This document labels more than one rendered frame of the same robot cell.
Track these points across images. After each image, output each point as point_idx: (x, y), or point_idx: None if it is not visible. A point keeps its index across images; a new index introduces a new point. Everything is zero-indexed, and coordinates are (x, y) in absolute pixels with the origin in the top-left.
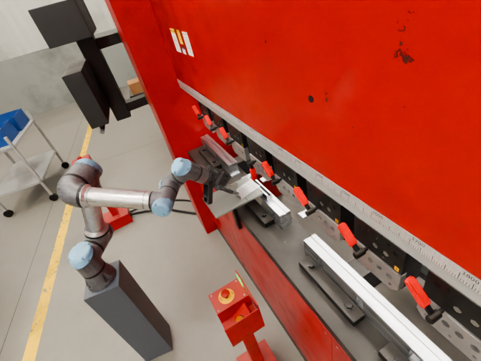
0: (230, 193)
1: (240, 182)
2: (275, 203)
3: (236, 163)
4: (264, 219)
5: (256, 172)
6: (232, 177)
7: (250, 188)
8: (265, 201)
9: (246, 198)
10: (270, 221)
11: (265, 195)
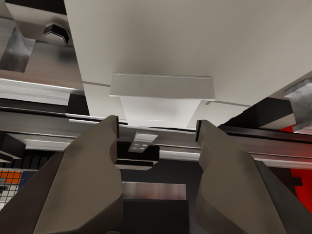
0: (32, 182)
1: (215, 116)
2: (41, 93)
3: (295, 126)
4: (35, 18)
5: (129, 184)
6: (308, 77)
7: (144, 114)
8: (67, 89)
9: (101, 85)
10: (15, 22)
11: (71, 111)
